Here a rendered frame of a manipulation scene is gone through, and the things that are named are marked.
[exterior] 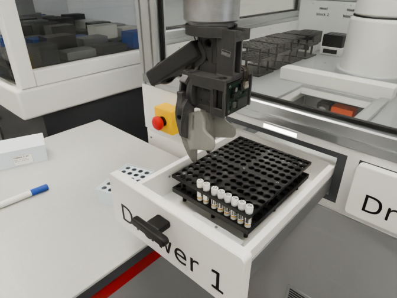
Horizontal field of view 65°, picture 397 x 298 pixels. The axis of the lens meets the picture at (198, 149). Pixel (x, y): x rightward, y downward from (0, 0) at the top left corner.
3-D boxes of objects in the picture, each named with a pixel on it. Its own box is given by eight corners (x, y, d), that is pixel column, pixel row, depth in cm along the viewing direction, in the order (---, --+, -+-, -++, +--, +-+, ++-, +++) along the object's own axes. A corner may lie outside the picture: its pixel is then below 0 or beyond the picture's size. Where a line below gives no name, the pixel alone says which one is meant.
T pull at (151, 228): (163, 249, 43) (163, 242, 43) (130, 224, 48) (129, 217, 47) (182, 235, 46) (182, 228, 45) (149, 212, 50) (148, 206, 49)
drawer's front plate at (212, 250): (238, 316, 43) (244, 260, 38) (116, 220, 60) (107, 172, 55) (246, 308, 44) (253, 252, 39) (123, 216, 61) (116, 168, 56)
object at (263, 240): (237, 294, 45) (240, 264, 42) (127, 213, 60) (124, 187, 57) (342, 177, 71) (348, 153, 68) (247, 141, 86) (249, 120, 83)
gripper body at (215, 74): (221, 123, 43) (226, 30, 37) (175, 109, 48) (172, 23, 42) (250, 108, 48) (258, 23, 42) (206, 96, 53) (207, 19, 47)
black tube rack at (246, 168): (246, 246, 52) (249, 216, 49) (172, 201, 62) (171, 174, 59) (306, 187, 66) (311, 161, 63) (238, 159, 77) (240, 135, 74)
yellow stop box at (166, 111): (171, 137, 87) (169, 113, 83) (153, 129, 91) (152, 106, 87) (183, 131, 90) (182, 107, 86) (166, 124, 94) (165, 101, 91)
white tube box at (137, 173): (127, 211, 71) (125, 197, 70) (97, 201, 75) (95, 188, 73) (155, 182, 81) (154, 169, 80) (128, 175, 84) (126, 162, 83)
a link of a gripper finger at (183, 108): (181, 140, 47) (185, 81, 44) (173, 138, 48) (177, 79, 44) (200, 134, 50) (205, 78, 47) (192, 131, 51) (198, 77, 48)
